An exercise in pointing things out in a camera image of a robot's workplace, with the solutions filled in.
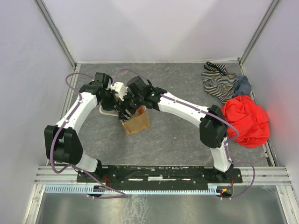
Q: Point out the canvas tote bag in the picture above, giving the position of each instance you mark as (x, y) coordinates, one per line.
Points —
(138, 122)

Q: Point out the striped shirt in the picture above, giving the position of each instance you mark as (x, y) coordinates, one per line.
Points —
(219, 86)

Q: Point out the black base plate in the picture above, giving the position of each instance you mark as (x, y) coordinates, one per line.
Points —
(161, 177)

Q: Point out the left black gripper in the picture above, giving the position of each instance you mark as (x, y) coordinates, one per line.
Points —
(105, 97)

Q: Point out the red cloth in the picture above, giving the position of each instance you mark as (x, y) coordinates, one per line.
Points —
(250, 120)

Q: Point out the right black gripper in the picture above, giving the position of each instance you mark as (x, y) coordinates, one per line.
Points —
(131, 104)

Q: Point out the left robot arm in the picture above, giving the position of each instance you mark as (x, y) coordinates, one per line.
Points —
(63, 147)

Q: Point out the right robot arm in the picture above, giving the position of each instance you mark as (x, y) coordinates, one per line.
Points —
(213, 129)

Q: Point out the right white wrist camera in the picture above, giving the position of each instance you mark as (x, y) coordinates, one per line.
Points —
(120, 89)

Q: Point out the striped dark garment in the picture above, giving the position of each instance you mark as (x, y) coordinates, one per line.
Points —
(217, 67)

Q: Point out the aluminium frame rail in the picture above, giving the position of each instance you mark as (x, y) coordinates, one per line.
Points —
(263, 176)

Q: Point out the blue cable duct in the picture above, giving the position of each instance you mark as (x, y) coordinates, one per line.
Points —
(94, 189)

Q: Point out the blue-grey cloth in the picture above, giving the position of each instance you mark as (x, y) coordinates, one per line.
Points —
(242, 87)

